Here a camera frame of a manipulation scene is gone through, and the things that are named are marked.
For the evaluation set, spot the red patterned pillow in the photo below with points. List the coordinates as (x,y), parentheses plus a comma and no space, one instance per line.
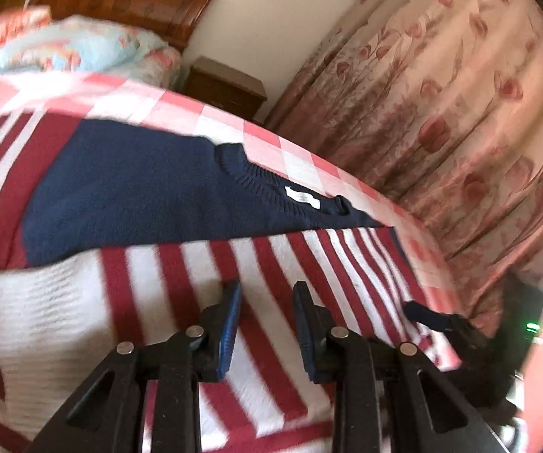
(14,23)

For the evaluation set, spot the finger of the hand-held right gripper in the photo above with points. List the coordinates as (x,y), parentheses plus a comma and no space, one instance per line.
(465,332)

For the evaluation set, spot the red white navy striped sweater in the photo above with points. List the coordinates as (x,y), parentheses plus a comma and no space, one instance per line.
(125,188)

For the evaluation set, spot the pink white checked bed sheet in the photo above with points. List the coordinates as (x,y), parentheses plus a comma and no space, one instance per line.
(271,144)

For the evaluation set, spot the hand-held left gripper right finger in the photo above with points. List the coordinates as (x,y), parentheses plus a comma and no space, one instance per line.
(303,332)

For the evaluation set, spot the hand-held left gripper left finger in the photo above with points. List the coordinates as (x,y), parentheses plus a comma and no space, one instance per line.
(229,330)

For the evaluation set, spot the floral blue pink pillow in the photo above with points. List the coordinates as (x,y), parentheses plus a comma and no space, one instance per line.
(92,42)

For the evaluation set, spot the brown wooden nightstand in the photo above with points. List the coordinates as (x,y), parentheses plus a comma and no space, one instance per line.
(224,87)

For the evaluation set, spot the pink floral curtain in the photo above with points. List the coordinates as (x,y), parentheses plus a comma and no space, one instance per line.
(441,104)

